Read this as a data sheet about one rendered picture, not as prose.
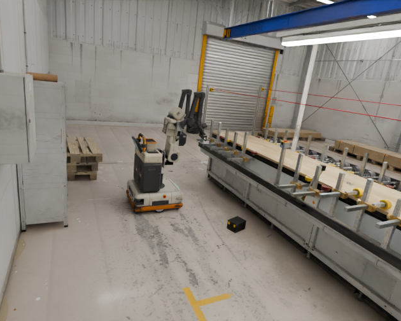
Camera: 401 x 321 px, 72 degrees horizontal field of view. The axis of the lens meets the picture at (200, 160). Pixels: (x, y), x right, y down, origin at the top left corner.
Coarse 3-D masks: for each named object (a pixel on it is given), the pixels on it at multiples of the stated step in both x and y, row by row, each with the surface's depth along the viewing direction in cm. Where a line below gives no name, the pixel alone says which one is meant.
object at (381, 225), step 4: (388, 220) 193; (392, 220) 194; (396, 220) 195; (376, 224) 187; (380, 224) 186; (384, 224) 187; (388, 224) 189; (392, 224) 192; (396, 224) 194; (380, 228) 186
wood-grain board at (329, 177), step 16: (240, 144) 418; (256, 144) 432; (272, 144) 448; (272, 160) 350; (288, 160) 353; (304, 160) 363; (304, 176) 303; (320, 176) 300; (336, 176) 307; (352, 176) 315; (384, 192) 273; (400, 192) 279
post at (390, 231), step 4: (400, 200) 196; (396, 204) 199; (400, 204) 196; (396, 208) 199; (400, 208) 197; (396, 212) 199; (400, 212) 199; (396, 216) 199; (388, 228) 204; (392, 228) 202; (388, 232) 204; (392, 232) 203; (384, 236) 207; (388, 236) 204; (392, 236) 205; (384, 240) 207; (388, 240) 204; (384, 244) 207; (388, 244) 206
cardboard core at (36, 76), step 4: (28, 72) 297; (32, 76) 298; (36, 76) 299; (40, 76) 301; (44, 76) 302; (48, 76) 304; (52, 76) 306; (56, 76) 307; (40, 80) 304; (44, 80) 305; (48, 80) 306; (52, 80) 307; (56, 80) 308
